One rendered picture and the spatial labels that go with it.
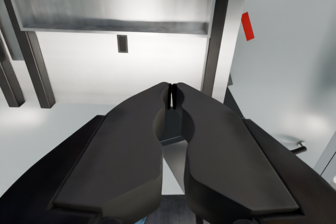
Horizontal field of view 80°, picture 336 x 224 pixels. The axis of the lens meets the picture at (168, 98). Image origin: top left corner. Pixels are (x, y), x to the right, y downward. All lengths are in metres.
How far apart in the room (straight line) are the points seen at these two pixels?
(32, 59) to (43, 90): 0.06
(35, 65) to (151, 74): 0.18
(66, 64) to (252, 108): 1.36
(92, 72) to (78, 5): 0.11
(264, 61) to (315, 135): 0.81
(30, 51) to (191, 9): 0.25
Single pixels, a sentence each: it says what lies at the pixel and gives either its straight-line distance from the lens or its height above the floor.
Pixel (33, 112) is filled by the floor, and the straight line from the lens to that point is 1.76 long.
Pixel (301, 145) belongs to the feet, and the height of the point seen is 0.02.
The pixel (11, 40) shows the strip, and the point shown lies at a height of 0.88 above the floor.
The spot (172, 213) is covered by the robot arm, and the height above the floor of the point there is 0.96.
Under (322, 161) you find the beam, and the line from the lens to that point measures 1.38.
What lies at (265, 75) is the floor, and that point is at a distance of 1.46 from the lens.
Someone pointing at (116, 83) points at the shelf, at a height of 0.88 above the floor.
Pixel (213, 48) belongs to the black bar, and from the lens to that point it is 0.32.
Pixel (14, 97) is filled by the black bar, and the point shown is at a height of 0.90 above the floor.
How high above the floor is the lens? 1.20
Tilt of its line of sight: 59 degrees down
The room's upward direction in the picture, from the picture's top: 180 degrees counter-clockwise
